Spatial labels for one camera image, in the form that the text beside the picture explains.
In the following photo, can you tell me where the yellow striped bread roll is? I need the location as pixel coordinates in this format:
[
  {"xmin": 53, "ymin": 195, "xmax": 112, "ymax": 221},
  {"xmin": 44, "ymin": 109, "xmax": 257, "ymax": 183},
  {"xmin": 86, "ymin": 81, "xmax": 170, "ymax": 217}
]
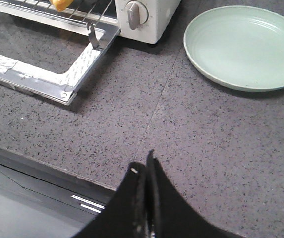
[{"xmin": 49, "ymin": 0, "xmax": 73, "ymax": 12}]

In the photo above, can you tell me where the light green plate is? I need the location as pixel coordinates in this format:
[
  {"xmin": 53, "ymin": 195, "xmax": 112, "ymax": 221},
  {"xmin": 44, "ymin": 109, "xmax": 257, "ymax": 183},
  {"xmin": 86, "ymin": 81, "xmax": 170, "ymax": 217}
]
[{"xmin": 183, "ymin": 5, "xmax": 284, "ymax": 92}]

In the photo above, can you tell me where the white Toshiba toaster oven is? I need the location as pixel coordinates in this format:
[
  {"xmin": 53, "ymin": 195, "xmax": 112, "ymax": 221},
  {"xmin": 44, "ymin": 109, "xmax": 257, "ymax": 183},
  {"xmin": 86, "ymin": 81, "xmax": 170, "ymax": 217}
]
[{"xmin": 0, "ymin": 0, "xmax": 182, "ymax": 45}]

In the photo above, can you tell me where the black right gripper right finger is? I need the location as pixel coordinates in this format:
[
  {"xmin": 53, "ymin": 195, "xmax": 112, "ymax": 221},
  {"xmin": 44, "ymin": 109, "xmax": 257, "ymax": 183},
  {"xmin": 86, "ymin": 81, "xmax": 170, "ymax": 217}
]
[{"xmin": 146, "ymin": 150, "xmax": 242, "ymax": 238}]

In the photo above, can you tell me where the metal oven wire rack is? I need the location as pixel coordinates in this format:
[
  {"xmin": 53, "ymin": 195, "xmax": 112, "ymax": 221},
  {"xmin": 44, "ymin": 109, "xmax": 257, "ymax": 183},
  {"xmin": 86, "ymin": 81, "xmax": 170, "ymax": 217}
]
[{"xmin": 0, "ymin": 0, "xmax": 117, "ymax": 51}]

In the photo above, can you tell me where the lower timer knob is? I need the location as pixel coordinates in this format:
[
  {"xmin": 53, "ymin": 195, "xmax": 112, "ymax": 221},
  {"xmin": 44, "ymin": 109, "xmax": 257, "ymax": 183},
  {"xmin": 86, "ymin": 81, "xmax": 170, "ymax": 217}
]
[{"xmin": 125, "ymin": 0, "xmax": 149, "ymax": 30}]

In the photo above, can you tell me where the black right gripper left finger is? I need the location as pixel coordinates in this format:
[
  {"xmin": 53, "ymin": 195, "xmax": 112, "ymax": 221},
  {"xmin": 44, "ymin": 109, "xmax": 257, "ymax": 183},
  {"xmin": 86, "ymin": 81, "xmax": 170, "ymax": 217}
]
[{"xmin": 74, "ymin": 162, "xmax": 146, "ymax": 238}]

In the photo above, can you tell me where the glass oven door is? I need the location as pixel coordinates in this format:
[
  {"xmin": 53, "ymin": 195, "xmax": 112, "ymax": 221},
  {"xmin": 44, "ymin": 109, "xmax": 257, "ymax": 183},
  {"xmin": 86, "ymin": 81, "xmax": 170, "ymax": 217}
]
[{"xmin": 0, "ymin": 12, "xmax": 119, "ymax": 105}]

